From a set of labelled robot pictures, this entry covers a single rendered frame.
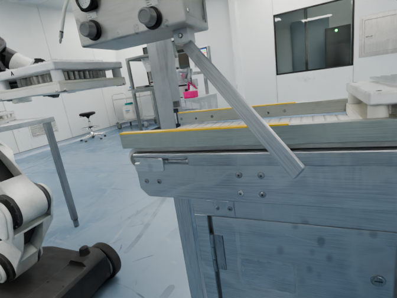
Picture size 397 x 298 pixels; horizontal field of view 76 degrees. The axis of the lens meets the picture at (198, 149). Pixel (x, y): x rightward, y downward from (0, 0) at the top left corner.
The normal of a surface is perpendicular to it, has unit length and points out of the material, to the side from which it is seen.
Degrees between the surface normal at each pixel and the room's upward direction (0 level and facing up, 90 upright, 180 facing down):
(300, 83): 90
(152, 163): 90
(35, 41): 90
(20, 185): 41
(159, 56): 90
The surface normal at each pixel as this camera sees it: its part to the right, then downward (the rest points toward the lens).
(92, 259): 0.55, -0.69
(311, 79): -0.45, 0.29
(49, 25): 0.88, 0.00
